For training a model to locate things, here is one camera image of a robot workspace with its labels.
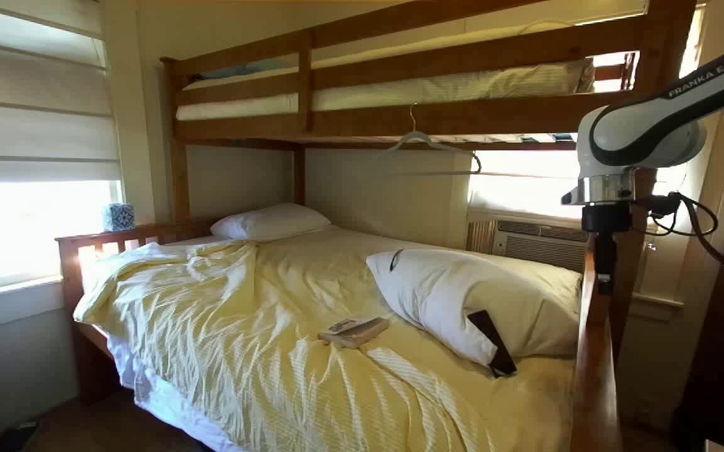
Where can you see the small grey booklet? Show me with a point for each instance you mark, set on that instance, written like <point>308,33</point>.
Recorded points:
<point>352,331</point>

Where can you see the beige window blind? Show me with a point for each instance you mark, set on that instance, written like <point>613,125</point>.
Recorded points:
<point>36,115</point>

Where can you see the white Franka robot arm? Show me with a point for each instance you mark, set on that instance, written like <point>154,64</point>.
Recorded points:
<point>648,133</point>

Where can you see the white window air conditioner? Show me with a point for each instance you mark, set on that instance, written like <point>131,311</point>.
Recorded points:
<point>540,242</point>

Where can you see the bright window behind bed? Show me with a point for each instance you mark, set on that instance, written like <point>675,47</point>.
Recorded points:
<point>522,183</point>

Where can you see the yellow striped duvet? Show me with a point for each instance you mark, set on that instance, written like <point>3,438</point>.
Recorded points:
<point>237,335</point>

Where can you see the black remote control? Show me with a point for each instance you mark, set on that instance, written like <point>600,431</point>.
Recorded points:
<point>494,345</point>

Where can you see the white clothes hanger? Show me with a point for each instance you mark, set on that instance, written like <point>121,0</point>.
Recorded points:
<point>415,133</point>

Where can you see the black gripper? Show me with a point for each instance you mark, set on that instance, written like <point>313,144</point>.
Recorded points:
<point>606,219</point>

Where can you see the pale bunk mattress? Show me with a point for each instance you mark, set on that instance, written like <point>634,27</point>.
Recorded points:
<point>464,82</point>

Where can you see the small blue clock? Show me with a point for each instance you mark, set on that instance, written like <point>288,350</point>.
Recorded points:
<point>119,217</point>

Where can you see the wooden bed footboard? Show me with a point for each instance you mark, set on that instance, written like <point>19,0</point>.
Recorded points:
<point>598,385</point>

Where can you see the wooden bunk bed frame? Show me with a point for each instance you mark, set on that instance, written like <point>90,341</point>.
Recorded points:
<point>464,115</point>

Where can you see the small white pillow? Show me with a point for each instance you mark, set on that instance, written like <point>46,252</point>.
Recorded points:
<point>271,222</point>

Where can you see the large white pillow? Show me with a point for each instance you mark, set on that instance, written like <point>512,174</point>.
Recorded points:
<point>447,292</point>

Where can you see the white bed sheet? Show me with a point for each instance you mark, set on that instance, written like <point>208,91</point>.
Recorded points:
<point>169,410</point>

